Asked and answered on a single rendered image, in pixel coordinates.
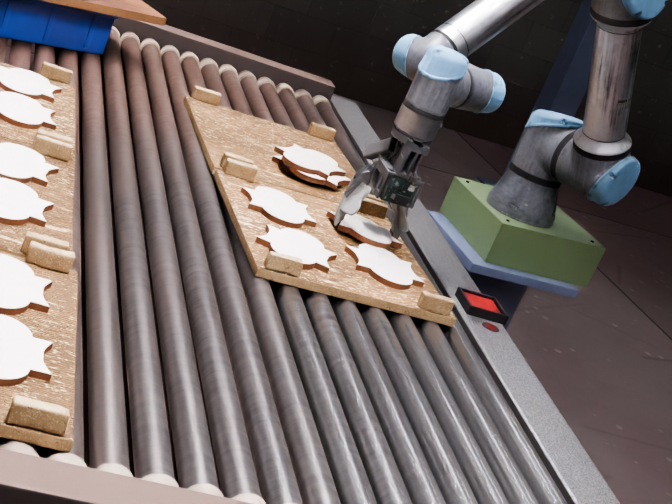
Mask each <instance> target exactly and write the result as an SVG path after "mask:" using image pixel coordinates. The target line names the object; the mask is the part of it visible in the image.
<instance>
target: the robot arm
mask: <svg viewBox="0 0 672 504"><path fill-rule="evenodd" d="M543 1H544V0H475V1H474V2H472V3H471V4H470V5H468V6H467V7H466V8H464V9H463V10H461V11H460V12H459V13H457V14H456V15H454V16H453V17H452V18H450V19H449V20H447V21H446V22H445V23H443V24H442V25H440V26H439V27H438V28H436V29H435V30H434V31H432V32H431V33H429V34H428V35H427V36H425V37H422V36H420V35H416V34H407V35H405V36H403V37H402V38H401V39H400V40H399V41H398V42H397V44H396V45H395V47H394V50H393V53H392V63H393V65H394V67H395V69H396V70H397V71H399V72H400V73H401V74H403V75H404V76H406V77H407V78H408V79H409V80H413V81H412V83H411V86H410V88H409V90H408V92H407V95H406V97H405V99H404V101H403V103H402V105H401V107H400V109H399V112H398V114H397V116H396V118H395V121H394V123H395V125H394V126H393V129H392V131H391V134H392V135H393V136H394V137H395V138H393V137H390V138H387V139H384V140H381V141H378V142H375V143H372V144H369V145H366V147H365V151H364V155H363V156H364V158H367V159H369V160H371V161H372V162H373V163H372V164H371V163H368V164H367V166H365V167H364V168H362V169H361V170H359V171H358V172H357V173H356V174H355V175H354V176H353V178H352V179H351V181H350V183H349V184H348V186H347V188H346V190H345V192H344V195H343V197H342V199H341V201H340V203H339V206H338V208H337V211H336V214H335V217H334V222H333V224H334V225H335V226H337V225H338V224H339V223H340V221H342V220H343V219H344V217H345V215H346V214H348V215H350V216H352V215H354V214H356V213H357V212H358V211H359V209H360V206H361V202H362V200H364V199H365V198H366V197H367V196H368V194H369V192H370V190H371V188H370V187H369V186H368V185H369V184H370V180H371V182H372V184H373V185H372V186H373V188H374V192H373V193H374V195H375V197H376V198H378V197H379V198H380V199H381V200H383V201H386V202H390V205H391V207H392V209H393V214H392V217H391V220H392V226H391V229H390V234H391V236H392V237H394V238H395V239H398V238H399V236H400V235H401V233H402V230H403V231H405V232H408V230H409V224H408V220H407V216H408V208H411V209H413V207H414V204H415V202H416V200H417V198H418V196H419V194H420V192H421V189H422V187H423V185H424V181H423V180H422V179H421V177H420V176H419V175H418V173H417V172H416V170H417V168H418V166H419V164H420V161H421V159H422V157H423V155H424V156H427V155H428V153H429V150H430V148H429V147H430V145H431V143H432V140H434V138H435V136H436V134H437V132H438V130H439V128H442V126H443V124H442V121H443V120H444V118H445V116H446V114H447V111H448V109H449V107H450V108H456V109H461V110H467V111H472V112H473V113H491V112H493V111H495V110H497V109H498V108H499V107H500V105H501V104H502V102H503V101H504V97H505V92H506V89H505V83H504V81H503V79H502V78H501V76H500V75H498V74H497V73H494V72H492V71H490V70H488V69H480V68H478V67H476V66H474V65H472V64H470V63H469V61H468V59H467V58H466V57H467V56H469V55H470V54H472V53H473V52H474V51H476V50H477V49H478V48H480V47H481V46H483V45H484V44H485V43H487V42H488V41H489V40H491V39H492V38H494V37H495V36H496V35H498V34H499V33H500V32H502V31H503V30H504V29H506V28H507V27H509V26H510V25H511V24H513V23H514V22H515V21H517V20H518V19H520V18H521V17H522V16H524V15H525V14H526V13H528V12H529V11H531V10H532V9H533V8H535V7H536V6H537V5H539V4H540V3H541V2H543ZM665 1H667V0H591V8H590V15H591V17H592V18H593V19H594V20H595V21H596V22H597V24H596V32H595V39H594V47H593V54H592V61H591V69H590V76H589V83H588V91H587V98H586V105H585V113H584V120H583V121H582V120H580V119H577V118H574V117H571V116H568V115H564V114H561V113H557V112H553V111H548V110H542V109H539V110H536V111H534V112H533V113H532V115H531V117H530V119H529V121H528V123H527V124H526V125H525V130H524V132H523V134H522V137H521V139H520V142H519V144H518V146H517V149H516V151H515V153H514V156H513V158H512V161H511V163H510V165H509V168H508V170H507V171H506V172H505V174H504V175H503V176H502V177H501V178H500V180H499V181H498V182H497V183H496V185H495V186H494V187H493V188H492V189H491V190H490V192H489V194H488V196H487V199H486V201H487V203H488V204H489V205H490V206H491V207H493V208H494V209H495V210H497V211H499V212H500V213H502V214H504V215H506V216H508V217H510V218H512V219H514V220H517V221H519V222H522V223H525V224H528V225H531V226H535V227H539V228H550V227H551V226H552V224H553V222H554V220H555V216H556V214H555V213H556V206H557V196H558V190H559V188H560V185H561V183H562V184H564V185H566V186H567V187H569V188H571V189H573V190H574V191H576V192H578V193H579V194H581V195H583V196H585V197H586V198H587V199H588V200H589V201H594V202H596V203H597V204H599V205H602V206H610V205H613V204H615V203H617V202H618V201H620V200H621V199H622V198H623V197H625V196H626V195H627V193H628V192H629V191H630V190H631V189H632V187H633V186H634V184H635V182H636V181H637V178H638V176H639V173H640V163H639V162H638V160H637V159H636V158H635V157H633V156H631V155H630V152H631V146H632V139H631V137H630V136H629V135H628V134H627V133H626V128H627V122H628V116H629V110H630V103H631V97H632V91H633V85H634V78H635V72H636V66H637V60H638V53H639V47H640V41H641V35H642V28H643V27H645V26H646V25H648V24H649V23H650V22H651V21H652V18H654V17H655V16H657V15H658V14H659V13H660V12H661V11H662V9H663V8H664V6H665ZM396 138H397V139H396ZM418 189H419V190H418ZM417 191H418V192H417ZM416 193H417V194H416ZM415 195H416V196H415ZM414 198H415V199H414ZM413 200H414V201H413Z"/></svg>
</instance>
